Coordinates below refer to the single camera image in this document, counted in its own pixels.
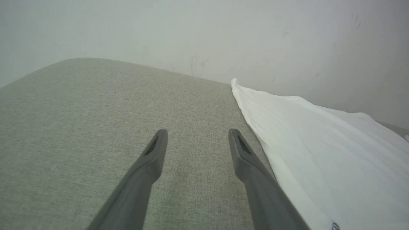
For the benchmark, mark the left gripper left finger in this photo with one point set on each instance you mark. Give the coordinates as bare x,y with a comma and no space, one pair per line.
137,188

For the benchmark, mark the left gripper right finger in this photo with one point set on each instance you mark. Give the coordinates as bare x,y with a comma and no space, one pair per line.
262,191

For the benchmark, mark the white long-sleeve shirt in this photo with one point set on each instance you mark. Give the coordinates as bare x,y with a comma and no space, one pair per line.
335,159

